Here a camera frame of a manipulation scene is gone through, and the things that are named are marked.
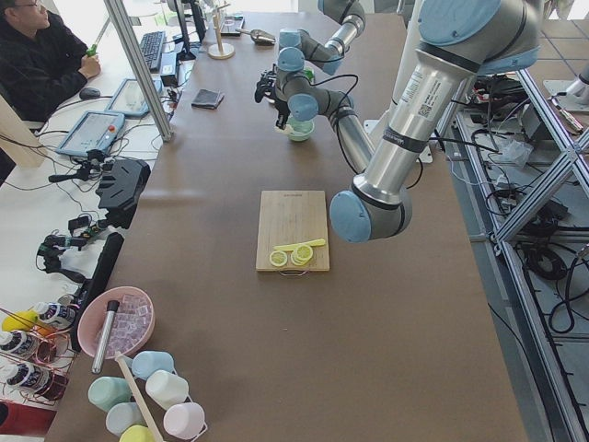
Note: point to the pink bowl with ice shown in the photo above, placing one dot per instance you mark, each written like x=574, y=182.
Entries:
x=133, y=324

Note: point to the aluminium frame post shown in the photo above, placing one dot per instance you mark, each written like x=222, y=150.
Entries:
x=122, y=23

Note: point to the metal muddler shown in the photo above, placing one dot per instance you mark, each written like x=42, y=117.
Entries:
x=100, y=354

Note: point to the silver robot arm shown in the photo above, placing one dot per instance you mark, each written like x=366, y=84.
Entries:
x=458, y=40
x=299, y=47

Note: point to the white steamed bun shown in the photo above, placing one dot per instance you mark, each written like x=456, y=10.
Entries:
x=287, y=129

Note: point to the upper teach pendant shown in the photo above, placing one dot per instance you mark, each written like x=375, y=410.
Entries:
x=129, y=100

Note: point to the lemon slice stack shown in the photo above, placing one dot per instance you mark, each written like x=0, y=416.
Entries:
x=301, y=254

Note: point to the grey folded cloth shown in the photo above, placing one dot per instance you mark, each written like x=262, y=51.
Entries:
x=207, y=99

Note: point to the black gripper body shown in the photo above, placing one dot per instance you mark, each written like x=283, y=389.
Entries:
x=281, y=110

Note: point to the black keyboard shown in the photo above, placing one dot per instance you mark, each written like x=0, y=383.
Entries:
x=151, y=47

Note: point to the bamboo cutting board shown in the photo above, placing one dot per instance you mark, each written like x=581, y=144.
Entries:
x=291, y=217

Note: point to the single lemon slice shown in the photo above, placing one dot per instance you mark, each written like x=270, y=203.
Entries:
x=278, y=258

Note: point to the seated person in black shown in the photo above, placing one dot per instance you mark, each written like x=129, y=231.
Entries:
x=43, y=63

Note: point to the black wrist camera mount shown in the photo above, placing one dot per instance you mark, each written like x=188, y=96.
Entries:
x=265, y=87

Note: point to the teach pendant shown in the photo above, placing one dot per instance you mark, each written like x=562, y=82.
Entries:
x=129, y=100
x=95, y=130

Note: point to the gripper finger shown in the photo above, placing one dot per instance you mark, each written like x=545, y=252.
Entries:
x=279, y=123
x=285, y=119

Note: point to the yellow plastic knife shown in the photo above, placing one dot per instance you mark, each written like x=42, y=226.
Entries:
x=319, y=242

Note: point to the mint green bowl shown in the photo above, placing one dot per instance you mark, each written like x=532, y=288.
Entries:
x=299, y=131

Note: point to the metal scoop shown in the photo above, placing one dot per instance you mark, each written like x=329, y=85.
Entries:
x=259, y=36

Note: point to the lower teach pendant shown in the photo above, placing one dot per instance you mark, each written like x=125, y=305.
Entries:
x=95, y=130

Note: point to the pastel cup rack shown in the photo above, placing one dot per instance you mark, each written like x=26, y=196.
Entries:
x=148, y=401

